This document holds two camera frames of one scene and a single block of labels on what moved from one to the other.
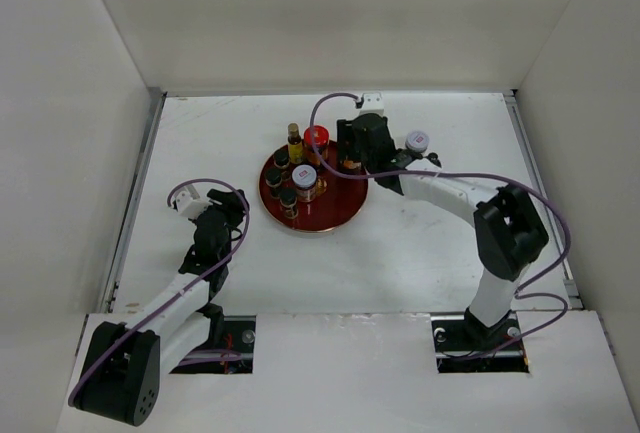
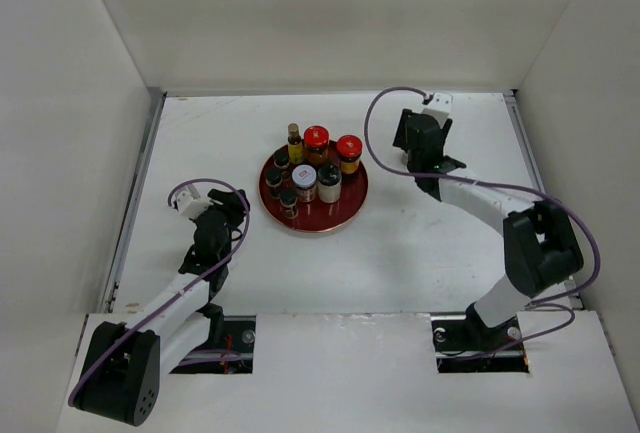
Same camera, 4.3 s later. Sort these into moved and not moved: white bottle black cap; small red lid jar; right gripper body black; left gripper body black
Moved: right gripper body black; white bottle black cap
Not moved: small red lid jar; left gripper body black
